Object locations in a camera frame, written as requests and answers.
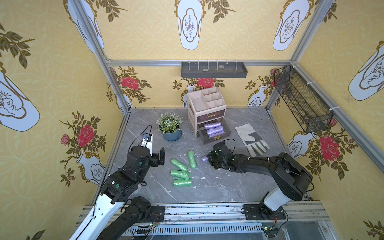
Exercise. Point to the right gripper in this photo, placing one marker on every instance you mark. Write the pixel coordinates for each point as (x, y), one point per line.
(217, 158)

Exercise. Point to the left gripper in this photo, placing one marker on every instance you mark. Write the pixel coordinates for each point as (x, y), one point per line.
(157, 159)

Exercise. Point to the purple roll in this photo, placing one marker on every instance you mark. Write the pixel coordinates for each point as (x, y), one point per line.
(212, 125)
(204, 159)
(214, 130)
(217, 134)

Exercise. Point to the purple roll top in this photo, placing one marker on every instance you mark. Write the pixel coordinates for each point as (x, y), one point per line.
(217, 134)

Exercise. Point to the purple roll bottom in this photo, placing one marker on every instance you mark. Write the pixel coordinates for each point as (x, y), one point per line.
(214, 130)

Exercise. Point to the green roll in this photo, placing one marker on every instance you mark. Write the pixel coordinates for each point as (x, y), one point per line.
(182, 183)
(185, 175)
(179, 165)
(191, 156)

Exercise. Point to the transparent drawer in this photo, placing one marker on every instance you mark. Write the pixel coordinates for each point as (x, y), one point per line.
(211, 116)
(202, 132)

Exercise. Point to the transparent top drawer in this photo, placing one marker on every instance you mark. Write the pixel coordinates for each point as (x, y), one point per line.
(211, 116)

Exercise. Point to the beige drawer organizer cabinet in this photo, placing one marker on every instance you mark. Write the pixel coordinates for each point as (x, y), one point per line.
(203, 102)

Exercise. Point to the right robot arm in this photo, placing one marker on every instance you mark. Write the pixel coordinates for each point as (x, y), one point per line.
(292, 179)

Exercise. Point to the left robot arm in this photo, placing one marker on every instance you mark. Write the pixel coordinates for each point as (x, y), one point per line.
(113, 212)

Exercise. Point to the white work glove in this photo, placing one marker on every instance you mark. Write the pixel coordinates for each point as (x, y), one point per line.
(253, 142)

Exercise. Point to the green roll bottom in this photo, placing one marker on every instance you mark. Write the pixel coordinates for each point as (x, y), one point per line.
(182, 183)

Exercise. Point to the potted green plant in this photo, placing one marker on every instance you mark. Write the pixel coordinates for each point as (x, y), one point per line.
(170, 126)

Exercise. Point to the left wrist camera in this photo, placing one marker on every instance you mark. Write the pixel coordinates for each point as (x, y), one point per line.
(147, 141)

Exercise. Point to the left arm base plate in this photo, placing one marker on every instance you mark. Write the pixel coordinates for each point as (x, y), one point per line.
(154, 213)

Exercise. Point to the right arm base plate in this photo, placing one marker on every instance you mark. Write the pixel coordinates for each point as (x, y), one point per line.
(262, 212)

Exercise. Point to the grey wall shelf tray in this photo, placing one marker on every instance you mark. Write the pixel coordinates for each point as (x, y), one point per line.
(213, 69)

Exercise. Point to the black wire mesh basket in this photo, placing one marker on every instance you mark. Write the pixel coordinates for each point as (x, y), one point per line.
(310, 111)

